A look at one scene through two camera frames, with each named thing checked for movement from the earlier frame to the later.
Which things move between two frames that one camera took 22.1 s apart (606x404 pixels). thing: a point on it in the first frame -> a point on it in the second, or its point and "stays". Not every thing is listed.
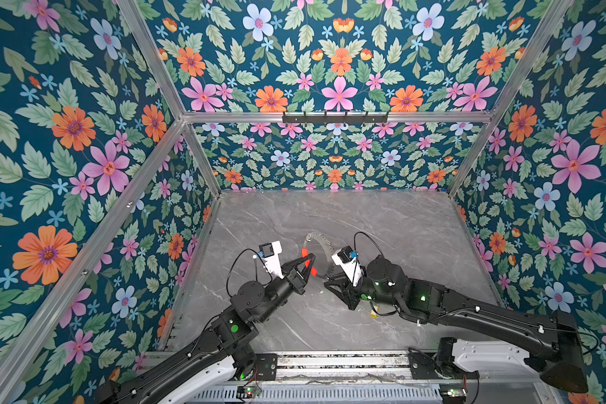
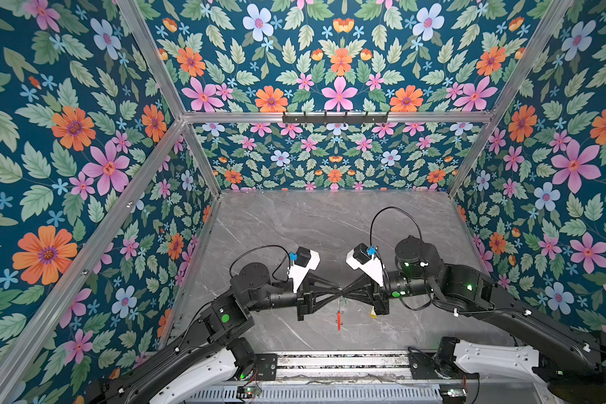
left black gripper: x=297 y=279 -> x=307 y=300
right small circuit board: x=453 y=393 stays
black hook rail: x=335 y=119 stays
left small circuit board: x=248 y=391 stays
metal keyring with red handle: x=305 y=253 -> x=339 y=317
